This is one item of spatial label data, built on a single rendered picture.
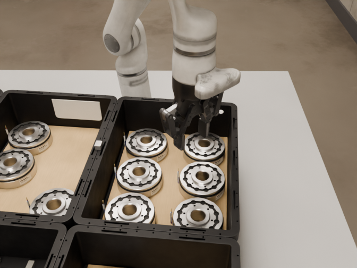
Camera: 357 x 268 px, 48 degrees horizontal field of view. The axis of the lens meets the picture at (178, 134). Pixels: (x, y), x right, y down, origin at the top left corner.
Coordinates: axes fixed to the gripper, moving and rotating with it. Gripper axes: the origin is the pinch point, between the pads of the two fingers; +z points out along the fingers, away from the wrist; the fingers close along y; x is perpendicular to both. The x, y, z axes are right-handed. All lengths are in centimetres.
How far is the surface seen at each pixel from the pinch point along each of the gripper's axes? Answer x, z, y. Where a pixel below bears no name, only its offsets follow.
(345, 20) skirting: -116, 94, -278
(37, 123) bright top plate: -41.8, 14.3, 16.7
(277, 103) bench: -21, 30, -58
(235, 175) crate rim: 8.4, 7.1, -4.4
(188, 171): -3.3, 13.9, -2.3
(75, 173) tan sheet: -22.2, 17.1, 16.7
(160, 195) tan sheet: -3.8, 17.2, 5.3
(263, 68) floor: -112, 100, -169
